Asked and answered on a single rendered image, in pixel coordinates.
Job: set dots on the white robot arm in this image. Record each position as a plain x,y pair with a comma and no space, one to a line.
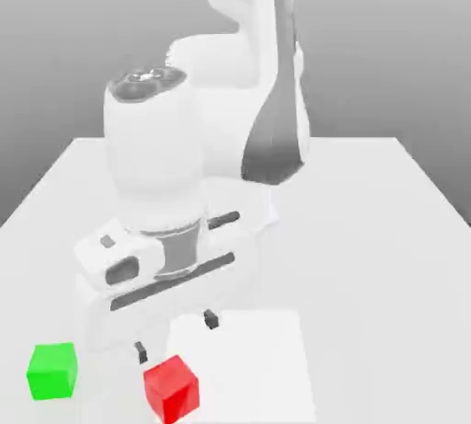
154,144

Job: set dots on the small green cube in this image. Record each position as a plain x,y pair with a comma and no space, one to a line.
51,372

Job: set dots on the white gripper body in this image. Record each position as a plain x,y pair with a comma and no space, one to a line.
158,311

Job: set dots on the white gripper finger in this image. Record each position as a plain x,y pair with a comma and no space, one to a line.
211,319
141,352

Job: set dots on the small red cube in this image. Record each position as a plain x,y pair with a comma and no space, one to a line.
170,391

